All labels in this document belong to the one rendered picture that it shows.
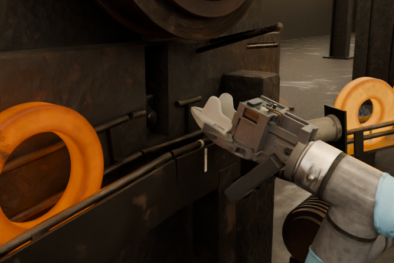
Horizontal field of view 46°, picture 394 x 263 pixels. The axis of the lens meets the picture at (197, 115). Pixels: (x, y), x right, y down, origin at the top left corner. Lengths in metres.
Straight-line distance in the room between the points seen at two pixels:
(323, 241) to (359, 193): 0.10
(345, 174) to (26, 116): 0.41
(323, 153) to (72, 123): 0.34
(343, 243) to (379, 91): 0.49
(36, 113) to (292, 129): 0.36
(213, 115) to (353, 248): 0.28
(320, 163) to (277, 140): 0.08
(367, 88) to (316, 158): 0.43
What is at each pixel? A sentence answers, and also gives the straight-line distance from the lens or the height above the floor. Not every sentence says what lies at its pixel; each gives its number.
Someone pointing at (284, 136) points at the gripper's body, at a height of 0.75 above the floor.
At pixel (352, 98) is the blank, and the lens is 1.05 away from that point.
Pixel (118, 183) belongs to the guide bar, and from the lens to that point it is 0.63.
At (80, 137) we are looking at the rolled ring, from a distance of 0.60.
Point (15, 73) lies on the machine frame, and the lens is 0.62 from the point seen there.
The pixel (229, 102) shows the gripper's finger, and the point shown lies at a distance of 0.76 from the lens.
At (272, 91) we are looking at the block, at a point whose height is 0.77.
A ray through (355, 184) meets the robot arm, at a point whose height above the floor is 0.70.
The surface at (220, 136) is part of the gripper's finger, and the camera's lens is 0.71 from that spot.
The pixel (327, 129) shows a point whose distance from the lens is 1.01.
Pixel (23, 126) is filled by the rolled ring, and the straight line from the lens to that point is 0.55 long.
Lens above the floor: 0.93
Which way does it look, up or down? 13 degrees down
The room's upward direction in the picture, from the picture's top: straight up
